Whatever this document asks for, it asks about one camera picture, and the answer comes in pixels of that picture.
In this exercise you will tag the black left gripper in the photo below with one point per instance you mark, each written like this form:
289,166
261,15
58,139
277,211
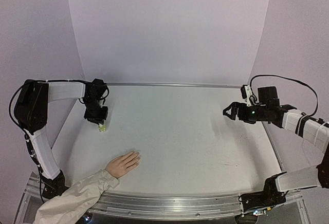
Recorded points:
99,120

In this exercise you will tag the bare human hand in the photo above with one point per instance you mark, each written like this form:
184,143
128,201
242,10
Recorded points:
122,165

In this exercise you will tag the aluminium table rear rail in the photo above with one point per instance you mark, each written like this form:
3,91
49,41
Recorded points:
171,85

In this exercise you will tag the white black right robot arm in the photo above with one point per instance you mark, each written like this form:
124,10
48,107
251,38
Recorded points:
300,141

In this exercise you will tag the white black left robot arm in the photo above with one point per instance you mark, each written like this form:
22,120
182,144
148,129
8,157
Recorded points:
28,110

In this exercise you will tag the aluminium table front rail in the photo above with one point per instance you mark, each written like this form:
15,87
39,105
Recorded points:
158,207

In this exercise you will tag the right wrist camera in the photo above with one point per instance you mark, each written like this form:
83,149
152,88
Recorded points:
249,96

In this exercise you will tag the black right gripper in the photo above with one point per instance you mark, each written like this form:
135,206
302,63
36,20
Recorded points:
237,111

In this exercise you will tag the beige sleeved forearm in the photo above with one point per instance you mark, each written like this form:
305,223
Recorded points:
74,202

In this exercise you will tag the aluminium table rail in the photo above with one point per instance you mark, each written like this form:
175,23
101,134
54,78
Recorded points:
171,85
158,207

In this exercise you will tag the yellow nail polish bottle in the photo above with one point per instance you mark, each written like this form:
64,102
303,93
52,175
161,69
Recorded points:
102,127

